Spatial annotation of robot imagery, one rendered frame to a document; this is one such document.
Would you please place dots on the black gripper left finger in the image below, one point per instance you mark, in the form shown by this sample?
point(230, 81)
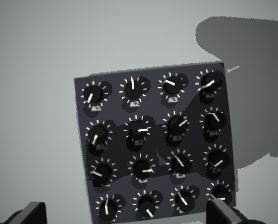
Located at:
point(33, 213)

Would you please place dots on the black knob box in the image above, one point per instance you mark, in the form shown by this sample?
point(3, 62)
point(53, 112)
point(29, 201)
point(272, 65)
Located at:
point(155, 113)

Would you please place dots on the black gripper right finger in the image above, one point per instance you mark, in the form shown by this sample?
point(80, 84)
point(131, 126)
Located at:
point(217, 212)

